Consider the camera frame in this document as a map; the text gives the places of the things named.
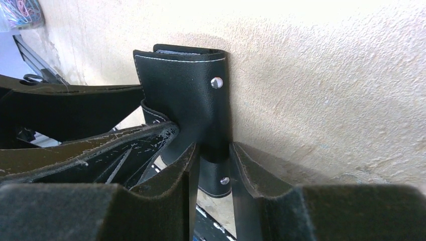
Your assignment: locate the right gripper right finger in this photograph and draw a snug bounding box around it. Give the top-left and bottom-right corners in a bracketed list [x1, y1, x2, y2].
[230, 143, 425, 240]

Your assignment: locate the black leather card holder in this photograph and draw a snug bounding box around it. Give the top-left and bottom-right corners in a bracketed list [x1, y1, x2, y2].
[133, 44, 232, 198]

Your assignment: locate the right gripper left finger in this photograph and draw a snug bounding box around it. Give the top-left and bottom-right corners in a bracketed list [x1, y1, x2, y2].
[1, 144, 199, 240]

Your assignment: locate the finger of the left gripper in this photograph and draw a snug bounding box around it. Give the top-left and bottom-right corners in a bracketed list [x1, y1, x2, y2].
[1, 75, 143, 148]
[1, 121, 179, 189]

